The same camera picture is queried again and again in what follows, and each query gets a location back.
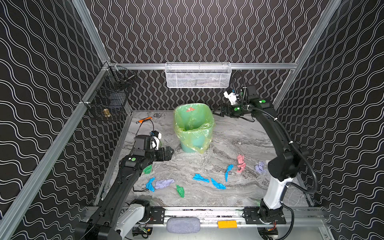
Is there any green bin with bag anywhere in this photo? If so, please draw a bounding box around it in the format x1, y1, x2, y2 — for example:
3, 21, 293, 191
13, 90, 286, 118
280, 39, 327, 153
174, 103, 215, 154

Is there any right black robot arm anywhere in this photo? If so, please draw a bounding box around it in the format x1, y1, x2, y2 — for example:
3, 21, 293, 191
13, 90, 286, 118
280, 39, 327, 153
213, 87, 318, 224

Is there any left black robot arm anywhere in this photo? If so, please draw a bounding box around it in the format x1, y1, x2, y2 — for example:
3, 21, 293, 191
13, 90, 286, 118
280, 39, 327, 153
75, 135, 174, 240

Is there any orange utility knife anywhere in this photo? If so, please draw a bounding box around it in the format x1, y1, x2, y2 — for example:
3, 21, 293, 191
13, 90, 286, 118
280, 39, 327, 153
136, 115, 157, 124

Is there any green paper scrap left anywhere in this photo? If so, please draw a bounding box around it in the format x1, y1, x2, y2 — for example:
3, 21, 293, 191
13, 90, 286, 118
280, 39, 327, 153
143, 165, 153, 175

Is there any green paper scrap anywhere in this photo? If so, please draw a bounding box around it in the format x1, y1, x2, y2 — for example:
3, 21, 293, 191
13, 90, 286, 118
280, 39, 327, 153
176, 185, 185, 198
143, 165, 153, 175

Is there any purple paper scrap left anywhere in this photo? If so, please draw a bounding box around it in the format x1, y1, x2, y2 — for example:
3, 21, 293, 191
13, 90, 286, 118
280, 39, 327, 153
155, 179, 175, 190

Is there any purple paper scrap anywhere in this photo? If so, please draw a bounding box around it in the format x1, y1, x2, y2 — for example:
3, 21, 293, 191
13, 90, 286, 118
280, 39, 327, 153
155, 179, 175, 190
255, 162, 267, 174

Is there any brass object in basket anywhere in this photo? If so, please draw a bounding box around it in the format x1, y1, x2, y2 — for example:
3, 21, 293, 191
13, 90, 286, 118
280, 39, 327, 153
103, 109, 111, 118

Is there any pink paper scrap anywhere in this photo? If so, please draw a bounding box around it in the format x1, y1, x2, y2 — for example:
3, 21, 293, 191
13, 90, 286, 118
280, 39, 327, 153
237, 155, 246, 173

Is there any green paper scrap front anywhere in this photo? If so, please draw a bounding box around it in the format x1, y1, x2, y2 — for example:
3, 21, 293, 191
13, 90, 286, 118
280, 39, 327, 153
176, 185, 185, 198

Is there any purple paper scrap right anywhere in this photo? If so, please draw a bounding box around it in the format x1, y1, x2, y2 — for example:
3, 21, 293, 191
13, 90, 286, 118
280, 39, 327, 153
255, 162, 267, 174

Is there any yellow block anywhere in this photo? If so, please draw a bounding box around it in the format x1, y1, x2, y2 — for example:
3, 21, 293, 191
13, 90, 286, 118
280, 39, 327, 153
218, 220, 238, 229

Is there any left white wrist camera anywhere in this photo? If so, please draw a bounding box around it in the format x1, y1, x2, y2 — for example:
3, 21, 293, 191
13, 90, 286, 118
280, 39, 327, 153
150, 131, 162, 150

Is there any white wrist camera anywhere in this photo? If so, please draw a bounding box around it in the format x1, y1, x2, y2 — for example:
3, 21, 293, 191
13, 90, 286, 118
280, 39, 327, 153
224, 90, 240, 106
150, 131, 162, 150

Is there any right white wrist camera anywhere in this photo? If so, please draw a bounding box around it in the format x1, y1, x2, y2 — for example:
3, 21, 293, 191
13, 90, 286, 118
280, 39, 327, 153
224, 90, 240, 106

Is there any black wire basket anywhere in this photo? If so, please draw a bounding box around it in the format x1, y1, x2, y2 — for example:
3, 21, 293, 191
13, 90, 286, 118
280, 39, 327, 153
85, 66, 137, 122

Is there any white wire basket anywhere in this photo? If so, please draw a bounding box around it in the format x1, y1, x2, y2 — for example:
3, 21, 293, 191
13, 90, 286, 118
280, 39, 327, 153
165, 62, 232, 89

